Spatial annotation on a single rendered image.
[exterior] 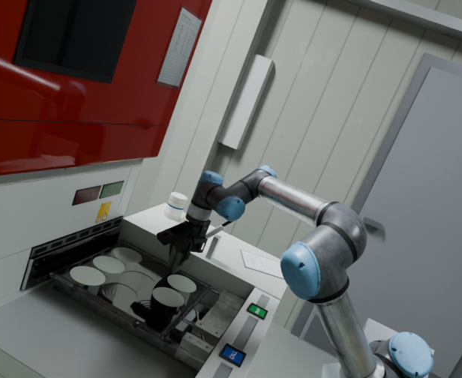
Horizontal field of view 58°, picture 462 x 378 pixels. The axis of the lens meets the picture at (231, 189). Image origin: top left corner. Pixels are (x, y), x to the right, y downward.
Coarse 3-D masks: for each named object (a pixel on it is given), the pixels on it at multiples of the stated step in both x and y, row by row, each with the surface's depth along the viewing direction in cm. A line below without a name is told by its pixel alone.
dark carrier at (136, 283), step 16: (96, 256) 132; (112, 256) 136; (144, 256) 144; (64, 272) 117; (128, 272) 131; (144, 272) 134; (160, 272) 138; (176, 272) 142; (96, 288) 116; (112, 288) 119; (128, 288) 122; (144, 288) 125; (112, 304) 112; (128, 304) 114; (144, 304) 117; (160, 304) 121; (144, 320) 110; (160, 320) 113
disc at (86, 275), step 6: (72, 270) 120; (78, 270) 121; (84, 270) 122; (90, 270) 123; (96, 270) 125; (72, 276) 117; (78, 276) 118; (84, 276) 119; (90, 276) 120; (96, 276) 122; (102, 276) 123; (84, 282) 117; (90, 282) 118; (96, 282) 119; (102, 282) 120
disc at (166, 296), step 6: (156, 288) 128; (162, 288) 129; (168, 288) 131; (156, 294) 125; (162, 294) 126; (168, 294) 127; (174, 294) 129; (180, 294) 130; (162, 300) 123; (168, 300) 124; (174, 300) 125; (180, 300) 127; (174, 306) 122
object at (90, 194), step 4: (92, 188) 123; (96, 188) 125; (80, 192) 118; (84, 192) 120; (88, 192) 122; (92, 192) 124; (96, 192) 126; (76, 196) 117; (80, 196) 119; (84, 196) 121; (88, 196) 123; (92, 196) 125; (96, 196) 127; (76, 200) 118; (80, 200) 120; (84, 200) 122; (88, 200) 124
